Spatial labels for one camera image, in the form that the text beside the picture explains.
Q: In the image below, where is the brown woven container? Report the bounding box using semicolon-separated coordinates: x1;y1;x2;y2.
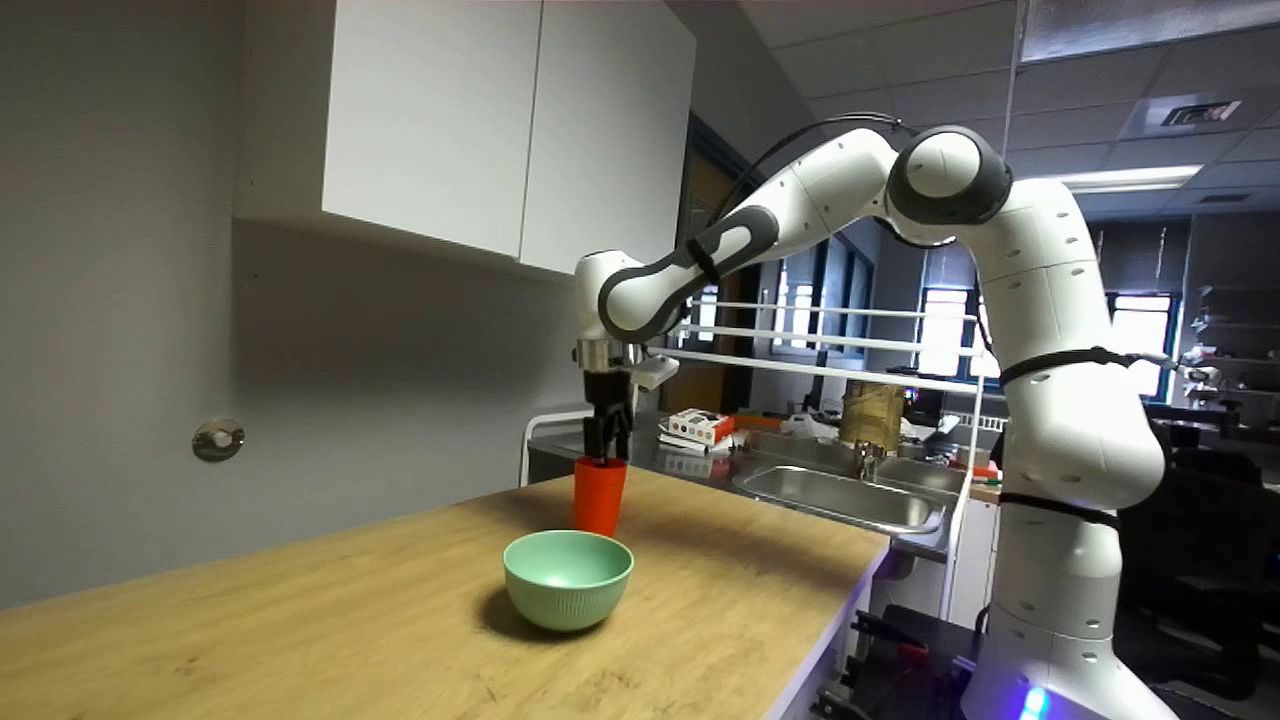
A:
838;381;907;452

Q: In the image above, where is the window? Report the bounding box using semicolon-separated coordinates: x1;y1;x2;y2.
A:
916;287;1001;382
1104;291;1177;403
768;240;875;363

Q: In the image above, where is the ceiling light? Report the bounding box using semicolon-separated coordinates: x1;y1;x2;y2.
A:
1038;164;1204;195

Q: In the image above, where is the black and red clamp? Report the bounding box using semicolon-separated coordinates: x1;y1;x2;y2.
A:
848;609;933;673

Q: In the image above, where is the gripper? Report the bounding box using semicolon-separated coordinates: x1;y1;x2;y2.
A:
584;371;634;468

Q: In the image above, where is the steel sink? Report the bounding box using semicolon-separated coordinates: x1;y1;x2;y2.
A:
732;462;952;537

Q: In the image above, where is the ceiling air vent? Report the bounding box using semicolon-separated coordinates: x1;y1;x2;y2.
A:
1158;97;1247;130

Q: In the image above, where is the white wire rack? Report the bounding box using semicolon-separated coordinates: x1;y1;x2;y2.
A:
518;298;989;623

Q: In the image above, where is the white cabinet door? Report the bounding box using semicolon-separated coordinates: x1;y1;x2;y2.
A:
519;0;698;277
321;0;544;260

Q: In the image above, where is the white wall cabinet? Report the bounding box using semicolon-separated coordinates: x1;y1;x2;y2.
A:
232;0;698;278

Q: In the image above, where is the orange cup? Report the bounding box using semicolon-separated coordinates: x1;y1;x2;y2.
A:
572;455;630;539

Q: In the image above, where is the green ribbed bowl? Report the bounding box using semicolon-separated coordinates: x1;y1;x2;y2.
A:
502;529;636;634

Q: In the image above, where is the round metal wall fitting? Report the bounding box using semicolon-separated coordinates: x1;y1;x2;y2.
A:
191;417;247;464

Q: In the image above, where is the steel sink counter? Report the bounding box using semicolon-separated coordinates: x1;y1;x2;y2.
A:
526;428;971;563

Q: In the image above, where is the red and white box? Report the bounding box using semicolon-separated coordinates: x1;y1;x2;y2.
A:
666;407;737;447

